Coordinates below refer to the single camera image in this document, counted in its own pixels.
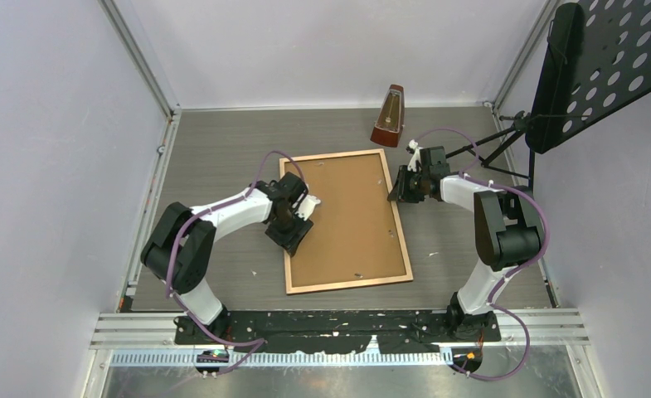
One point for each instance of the aluminium extrusion rail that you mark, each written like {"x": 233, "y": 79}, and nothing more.
{"x": 172, "y": 339}

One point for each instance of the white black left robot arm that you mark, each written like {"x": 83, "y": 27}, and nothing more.
{"x": 179, "y": 248}

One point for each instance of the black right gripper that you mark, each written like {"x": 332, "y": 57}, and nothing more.
{"x": 401, "y": 192}

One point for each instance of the brown wooden metronome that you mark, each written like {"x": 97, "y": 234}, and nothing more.
{"x": 388, "y": 128}

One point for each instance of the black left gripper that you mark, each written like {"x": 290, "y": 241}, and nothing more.
{"x": 290, "y": 242}

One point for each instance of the black perforated music stand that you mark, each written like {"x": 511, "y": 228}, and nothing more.
{"x": 598, "y": 60}

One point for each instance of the brown cardboard backing board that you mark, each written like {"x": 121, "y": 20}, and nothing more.
{"x": 352, "y": 219}

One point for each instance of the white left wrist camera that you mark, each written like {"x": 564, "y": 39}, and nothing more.
{"x": 307, "y": 207}

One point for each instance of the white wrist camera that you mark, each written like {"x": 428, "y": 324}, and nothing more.
{"x": 413, "y": 148}
{"x": 307, "y": 207}

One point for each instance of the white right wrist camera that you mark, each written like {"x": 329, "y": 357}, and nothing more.
{"x": 413, "y": 148}

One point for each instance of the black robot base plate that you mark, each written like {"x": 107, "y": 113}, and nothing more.
{"x": 351, "y": 331}

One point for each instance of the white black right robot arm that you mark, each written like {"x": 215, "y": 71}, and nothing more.
{"x": 508, "y": 232}

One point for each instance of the light wooden picture frame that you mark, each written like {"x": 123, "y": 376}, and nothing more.
{"x": 286, "y": 263}

